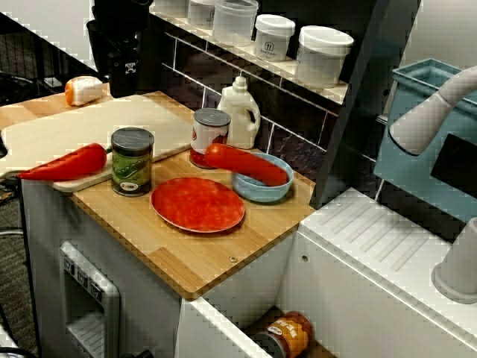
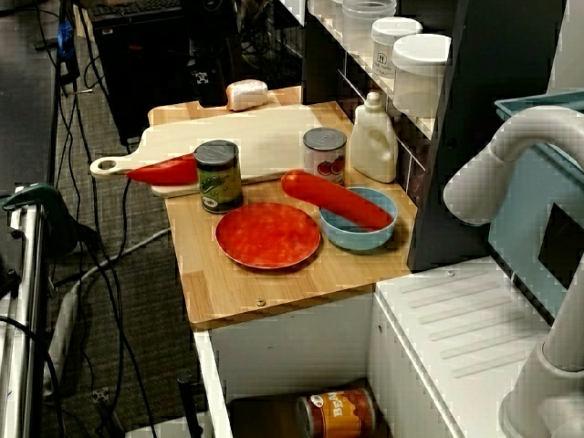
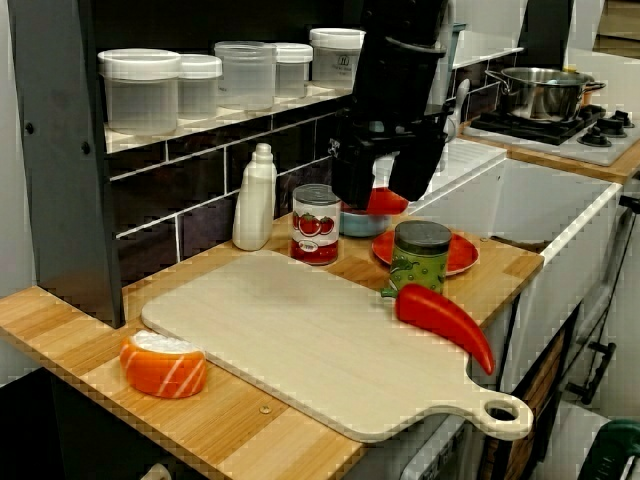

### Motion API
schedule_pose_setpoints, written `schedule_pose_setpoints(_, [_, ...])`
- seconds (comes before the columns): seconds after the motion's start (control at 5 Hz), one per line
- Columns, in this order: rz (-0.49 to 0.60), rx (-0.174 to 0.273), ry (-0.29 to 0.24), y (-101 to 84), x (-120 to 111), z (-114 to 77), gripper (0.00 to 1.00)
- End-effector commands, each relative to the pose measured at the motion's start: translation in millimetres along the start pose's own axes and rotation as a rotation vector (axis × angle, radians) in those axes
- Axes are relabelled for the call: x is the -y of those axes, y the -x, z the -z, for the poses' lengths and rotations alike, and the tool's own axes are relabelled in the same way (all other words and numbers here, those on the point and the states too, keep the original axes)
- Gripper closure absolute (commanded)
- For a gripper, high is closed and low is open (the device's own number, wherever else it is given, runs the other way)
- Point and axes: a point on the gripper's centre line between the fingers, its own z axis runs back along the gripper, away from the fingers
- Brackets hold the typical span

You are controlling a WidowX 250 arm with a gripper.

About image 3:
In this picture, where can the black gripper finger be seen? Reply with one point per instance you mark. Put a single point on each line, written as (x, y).
(354, 180)
(415, 175)

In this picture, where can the green peas tin can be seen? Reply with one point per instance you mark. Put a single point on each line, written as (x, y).
(420, 255)

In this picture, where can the dark grey shelf unit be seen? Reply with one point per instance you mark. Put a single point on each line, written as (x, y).
(65, 175)

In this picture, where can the salmon sushi toy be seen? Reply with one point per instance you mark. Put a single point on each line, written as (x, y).
(165, 370)

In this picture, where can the light blue bowl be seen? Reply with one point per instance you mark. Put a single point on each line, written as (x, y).
(355, 226)

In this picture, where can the dark kitchen side panel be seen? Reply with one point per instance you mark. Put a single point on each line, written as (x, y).
(547, 25)

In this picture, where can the red round plate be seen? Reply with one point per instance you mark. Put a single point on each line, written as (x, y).
(462, 255)

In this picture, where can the white detergent bottle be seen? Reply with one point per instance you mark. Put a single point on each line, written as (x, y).
(254, 210)

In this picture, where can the tomato print tin can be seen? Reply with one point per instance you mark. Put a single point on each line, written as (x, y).
(316, 225)

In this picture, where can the red toy sausage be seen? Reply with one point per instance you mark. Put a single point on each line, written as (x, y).
(386, 202)

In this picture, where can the brown wood grain door panel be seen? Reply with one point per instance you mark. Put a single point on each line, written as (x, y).
(537, 385)

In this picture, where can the tall white lidded jar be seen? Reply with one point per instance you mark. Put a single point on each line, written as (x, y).
(332, 55)

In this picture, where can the grey dispenser panel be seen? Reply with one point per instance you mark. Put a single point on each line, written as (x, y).
(440, 455)

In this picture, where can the small white lidded jar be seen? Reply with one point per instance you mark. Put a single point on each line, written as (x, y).
(294, 70)

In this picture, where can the grey toy faucet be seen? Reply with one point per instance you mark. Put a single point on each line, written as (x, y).
(461, 97)

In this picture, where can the black thin stand rod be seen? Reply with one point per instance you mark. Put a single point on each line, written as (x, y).
(631, 202)

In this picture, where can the white lidded plastic jar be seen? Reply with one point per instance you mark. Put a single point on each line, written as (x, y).
(200, 87)

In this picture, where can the light wooden cutting board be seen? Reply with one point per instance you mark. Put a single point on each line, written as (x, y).
(310, 330)

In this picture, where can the toy stove cooktop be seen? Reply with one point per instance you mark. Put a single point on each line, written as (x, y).
(595, 156)

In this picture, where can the red toy chili pepper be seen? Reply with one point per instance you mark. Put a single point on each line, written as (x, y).
(440, 315)

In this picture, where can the wide white lidded jar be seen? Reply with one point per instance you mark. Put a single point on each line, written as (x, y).
(140, 95)

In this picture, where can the black stove knob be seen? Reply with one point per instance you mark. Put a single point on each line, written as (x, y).
(595, 136)
(619, 122)

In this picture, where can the white toy sink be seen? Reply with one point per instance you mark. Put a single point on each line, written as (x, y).
(575, 215)

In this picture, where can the clear lidless plastic jar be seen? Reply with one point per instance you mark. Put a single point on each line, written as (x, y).
(245, 75)

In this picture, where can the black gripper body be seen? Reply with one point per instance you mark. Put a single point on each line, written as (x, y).
(395, 100)

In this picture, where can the stainless steel pot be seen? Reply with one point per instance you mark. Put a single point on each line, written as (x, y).
(540, 95)

